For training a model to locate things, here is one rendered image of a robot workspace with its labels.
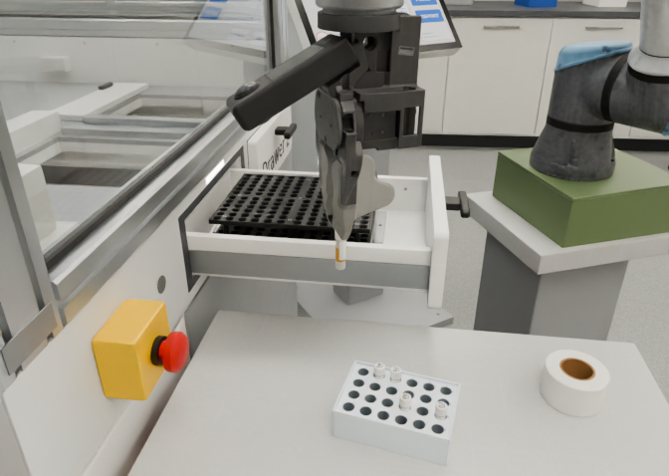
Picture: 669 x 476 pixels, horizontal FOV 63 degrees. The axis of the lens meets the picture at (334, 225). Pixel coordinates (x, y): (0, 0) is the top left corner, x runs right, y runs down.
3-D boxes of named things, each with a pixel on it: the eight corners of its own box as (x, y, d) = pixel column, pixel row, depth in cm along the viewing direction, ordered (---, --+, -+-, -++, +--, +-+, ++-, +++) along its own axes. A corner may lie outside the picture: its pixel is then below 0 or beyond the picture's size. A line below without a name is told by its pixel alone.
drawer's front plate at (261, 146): (292, 148, 127) (290, 102, 122) (260, 198, 102) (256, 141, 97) (284, 147, 127) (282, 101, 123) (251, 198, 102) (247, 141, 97)
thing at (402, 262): (424, 209, 94) (427, 176, 91) (427, 293, 71) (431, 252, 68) (200, 197, 98) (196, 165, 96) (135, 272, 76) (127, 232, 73)
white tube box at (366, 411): (457, 408, 63) (461, 382, 61) (446, 467, 56) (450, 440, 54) (353, 383, 66) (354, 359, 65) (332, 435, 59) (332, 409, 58)
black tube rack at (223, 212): (376, 215, 91) (377, 179, 88) (368, 270, 75) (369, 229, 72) (247, 208, 94) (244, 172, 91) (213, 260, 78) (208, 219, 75)
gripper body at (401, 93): (421, 154, 50) (433, 14, 45) (333, 164, 48) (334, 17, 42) (388, 130, 57) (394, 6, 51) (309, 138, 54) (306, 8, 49)
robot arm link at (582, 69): (569, 104, 108) (583, 31, 102) (637, 119, 98) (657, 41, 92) (533, 114, 102) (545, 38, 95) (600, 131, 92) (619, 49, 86)
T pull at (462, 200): (465, 198, 82) (466, 189, 81) (469, 219, 75) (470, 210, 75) (440, 196, 82) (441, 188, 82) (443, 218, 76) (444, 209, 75)
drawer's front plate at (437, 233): (434, 214, 96) (439, 154, 91) (441, 311, 70) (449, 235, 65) (424, 213, 96) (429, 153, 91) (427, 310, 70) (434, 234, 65)
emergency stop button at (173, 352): (194, 355, 57) (189, 324, 55) (179, 381, 53) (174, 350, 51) (166, 353, 57) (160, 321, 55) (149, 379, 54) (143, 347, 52)
